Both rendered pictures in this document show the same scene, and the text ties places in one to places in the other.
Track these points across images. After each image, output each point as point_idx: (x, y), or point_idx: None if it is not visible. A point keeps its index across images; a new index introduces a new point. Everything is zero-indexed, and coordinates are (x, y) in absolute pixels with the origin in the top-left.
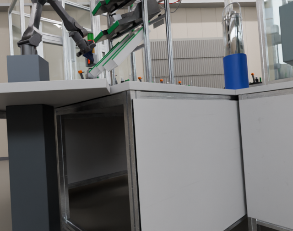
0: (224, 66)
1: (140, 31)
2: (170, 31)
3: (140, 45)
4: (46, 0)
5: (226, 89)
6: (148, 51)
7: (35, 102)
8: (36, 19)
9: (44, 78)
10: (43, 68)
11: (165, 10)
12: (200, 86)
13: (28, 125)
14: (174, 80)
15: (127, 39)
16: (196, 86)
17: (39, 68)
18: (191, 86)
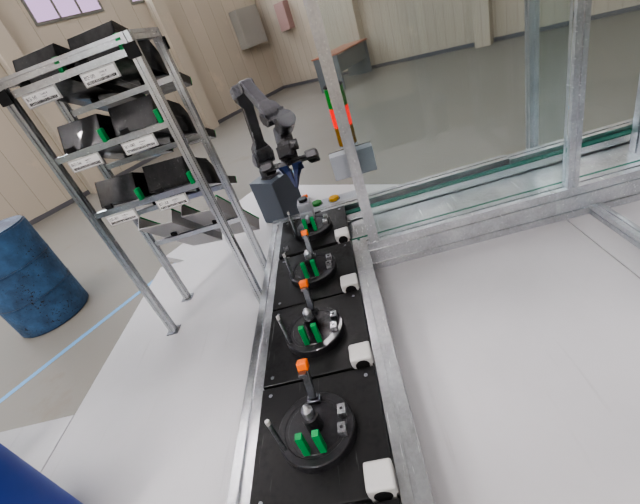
0: (20, 460)
1: (150, 223)
2: (110, 249)
3: (164, 238)
4: (238, 103)
5: (90, 388)
6: (157, 253)
7: None
8: (250, 133)
9: (267, 204)
10: (262, 195)
11: (92, 208)
12: (122, 333)
13: None
14: (159, 317)
15: (186, 211)
16: (126, 326)
17: (254, 196)
18: (130, 319)
